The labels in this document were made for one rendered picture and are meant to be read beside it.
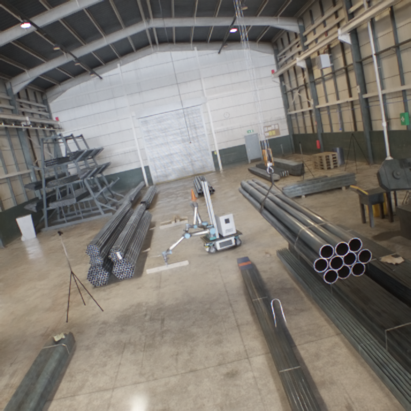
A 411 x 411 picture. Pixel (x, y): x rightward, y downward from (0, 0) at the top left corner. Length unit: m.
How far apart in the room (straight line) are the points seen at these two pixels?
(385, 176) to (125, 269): 5.92
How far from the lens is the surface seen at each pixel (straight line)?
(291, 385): 4.22
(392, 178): 7.75
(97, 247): 8.61
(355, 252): 4.27
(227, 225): 9.12
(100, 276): 8.93
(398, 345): 4.32
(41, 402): 5.38
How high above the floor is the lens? 2.82
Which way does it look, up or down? 12 degrees down
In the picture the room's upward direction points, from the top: 12 degrees counter-clockwise
